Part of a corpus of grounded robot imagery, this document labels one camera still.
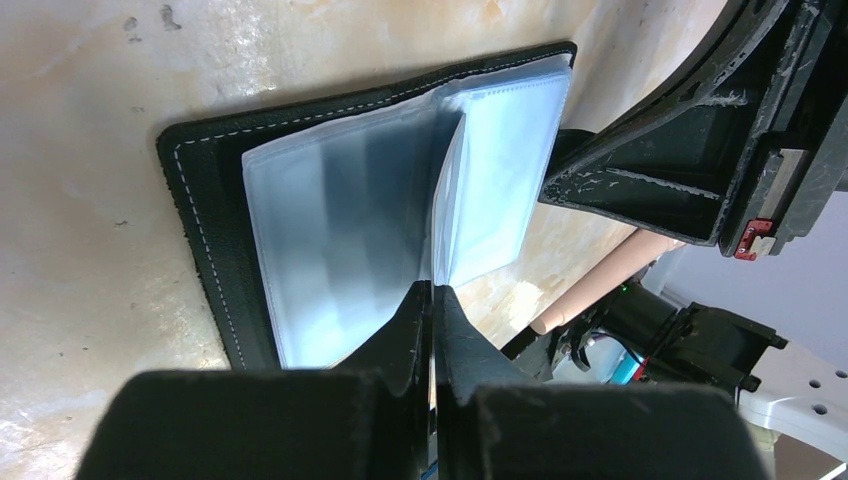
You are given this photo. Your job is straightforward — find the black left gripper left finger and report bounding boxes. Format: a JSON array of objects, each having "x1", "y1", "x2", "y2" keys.
[{"x1": 77, "y1": 281, "x2": 432, "y2": 479}]

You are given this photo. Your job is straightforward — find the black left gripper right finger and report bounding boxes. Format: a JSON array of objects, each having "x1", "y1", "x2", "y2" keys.
[{"x1": 433, "y1": 286, "x2": 767, "y2": 479}]

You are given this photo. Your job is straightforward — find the black leather card holder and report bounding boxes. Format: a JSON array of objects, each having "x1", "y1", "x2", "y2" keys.
[{"x1": 156, "y1": 41, "x2": 578, "y2": 370}]

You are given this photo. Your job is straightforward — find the pink toy microphone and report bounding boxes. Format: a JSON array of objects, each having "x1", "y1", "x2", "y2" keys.
[{"x1": 529, "y1": 229, "x2": 687, "y2": 335}]

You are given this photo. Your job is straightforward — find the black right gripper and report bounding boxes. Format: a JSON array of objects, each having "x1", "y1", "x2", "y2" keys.
[{"x1": 539, "y1": 1, "x2": 847, "y2": 262}]

